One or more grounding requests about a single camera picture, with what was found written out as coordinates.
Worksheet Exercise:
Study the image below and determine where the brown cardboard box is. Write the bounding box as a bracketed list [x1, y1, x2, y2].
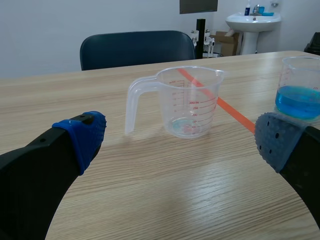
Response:
[214, 31, 241, 57]

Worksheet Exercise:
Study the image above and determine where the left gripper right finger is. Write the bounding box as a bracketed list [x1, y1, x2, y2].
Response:
[254, 112, 320, 232]

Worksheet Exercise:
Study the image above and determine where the white wash basin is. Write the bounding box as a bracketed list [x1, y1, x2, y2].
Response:
[225, 11, 282, 56]

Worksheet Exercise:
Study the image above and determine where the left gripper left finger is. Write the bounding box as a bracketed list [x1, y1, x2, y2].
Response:
[0, 110, 108, 240]

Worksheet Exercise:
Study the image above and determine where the clear beaker with blue liquid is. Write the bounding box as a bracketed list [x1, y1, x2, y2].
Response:
[274, 56, 320, 123]

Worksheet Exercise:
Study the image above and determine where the dark blue chair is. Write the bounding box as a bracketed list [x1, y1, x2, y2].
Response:
[79, 30, 196, 72]

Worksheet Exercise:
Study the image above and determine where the black metal post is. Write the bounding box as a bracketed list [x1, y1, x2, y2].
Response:
[195, 18, 207, 60]

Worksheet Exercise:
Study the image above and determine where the empty clear beaker with handle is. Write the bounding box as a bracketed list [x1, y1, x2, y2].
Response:
[124, 65, 227, 139]

